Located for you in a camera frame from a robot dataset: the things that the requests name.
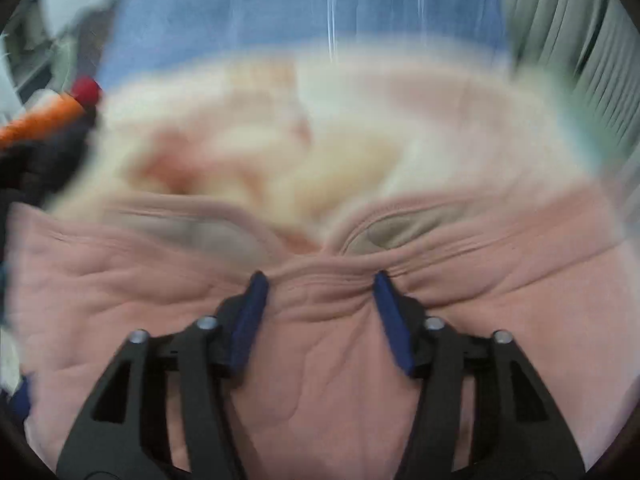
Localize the blue plaid bed sheet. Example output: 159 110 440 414
97 0 508 91

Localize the pink quilted pajama jacket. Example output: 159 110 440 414
50 45 601 261

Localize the grey curtain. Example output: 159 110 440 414
502 0 640 161

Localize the red garment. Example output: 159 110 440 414
71 77 103 107

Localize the orange puffer jacket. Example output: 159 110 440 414
0 94 86 150

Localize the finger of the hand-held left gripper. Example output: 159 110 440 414
56 270 271 480
372 270 586 480

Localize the black garment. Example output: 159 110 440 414
0 110 98 211

